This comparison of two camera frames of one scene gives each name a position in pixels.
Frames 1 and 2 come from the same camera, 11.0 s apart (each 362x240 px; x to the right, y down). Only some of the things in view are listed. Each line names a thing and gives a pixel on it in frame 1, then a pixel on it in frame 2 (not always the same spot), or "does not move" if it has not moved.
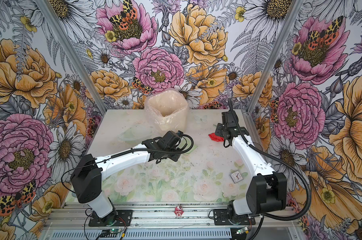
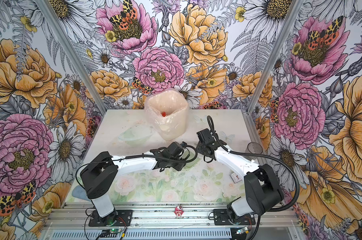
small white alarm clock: (236, 176) does not move
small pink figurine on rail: (178, 211) does not move
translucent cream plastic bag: (166, 110) does not move
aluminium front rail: (158, 222) does not move
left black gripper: (175, 157) -> (179, 166)
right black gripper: (217, 131) -> (199, 146)
